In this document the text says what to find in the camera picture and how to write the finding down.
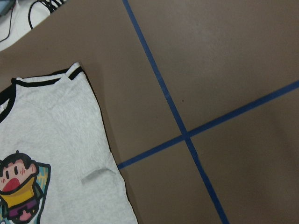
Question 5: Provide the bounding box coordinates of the grey cartoon print t-shirt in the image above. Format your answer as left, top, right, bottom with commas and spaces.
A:
0, 63, 137, 224

